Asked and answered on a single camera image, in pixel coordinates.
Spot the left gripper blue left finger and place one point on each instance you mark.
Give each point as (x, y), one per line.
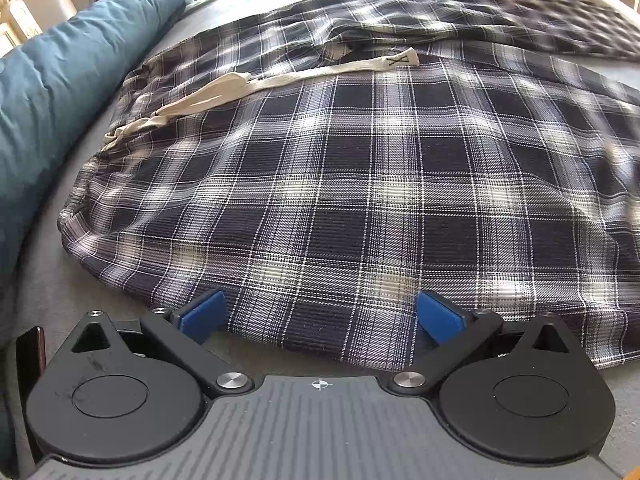
(179, 337)

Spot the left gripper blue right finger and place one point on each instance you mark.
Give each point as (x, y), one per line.
(458, 334)

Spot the dark plaid shirt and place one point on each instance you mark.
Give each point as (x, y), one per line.
(323, 163)

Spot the blue pillow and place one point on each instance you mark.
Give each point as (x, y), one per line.
(52, 88)

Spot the cream carved headboard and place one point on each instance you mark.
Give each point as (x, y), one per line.
(17, 25)

